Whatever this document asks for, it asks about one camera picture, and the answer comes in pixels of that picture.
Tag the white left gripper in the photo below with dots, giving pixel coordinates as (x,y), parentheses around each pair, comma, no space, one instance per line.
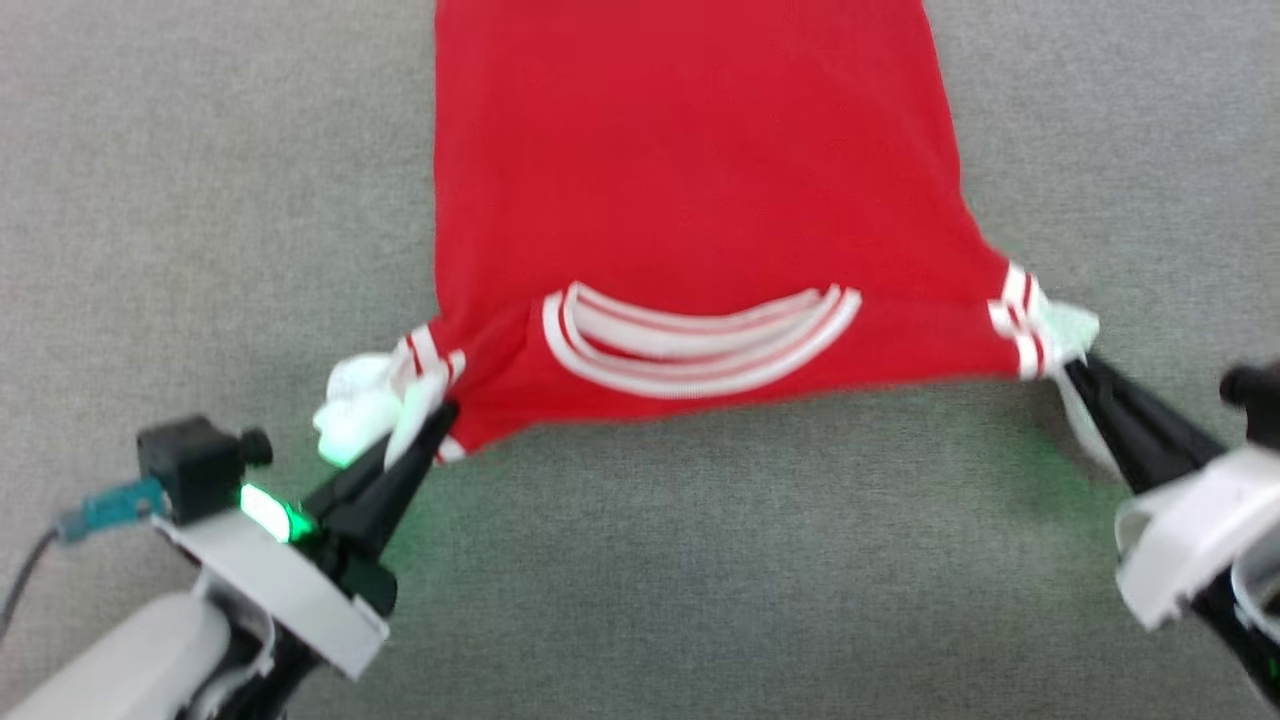
(290,590)

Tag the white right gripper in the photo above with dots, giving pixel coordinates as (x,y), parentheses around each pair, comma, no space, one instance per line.
(1190,540)

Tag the red and white shirt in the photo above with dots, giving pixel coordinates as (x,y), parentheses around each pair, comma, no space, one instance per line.
(690,180)

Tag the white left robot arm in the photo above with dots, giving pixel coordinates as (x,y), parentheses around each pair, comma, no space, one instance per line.
(130,660)

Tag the grey fabric sofa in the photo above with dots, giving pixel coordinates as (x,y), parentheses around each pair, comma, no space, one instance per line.
(200,200)

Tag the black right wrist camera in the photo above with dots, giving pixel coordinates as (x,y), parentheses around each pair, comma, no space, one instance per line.
(1255,400)

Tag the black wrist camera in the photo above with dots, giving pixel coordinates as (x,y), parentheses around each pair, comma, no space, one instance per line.
(190,460)
(1255,400)

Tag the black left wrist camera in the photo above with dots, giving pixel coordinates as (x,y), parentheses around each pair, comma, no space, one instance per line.
(190,460)

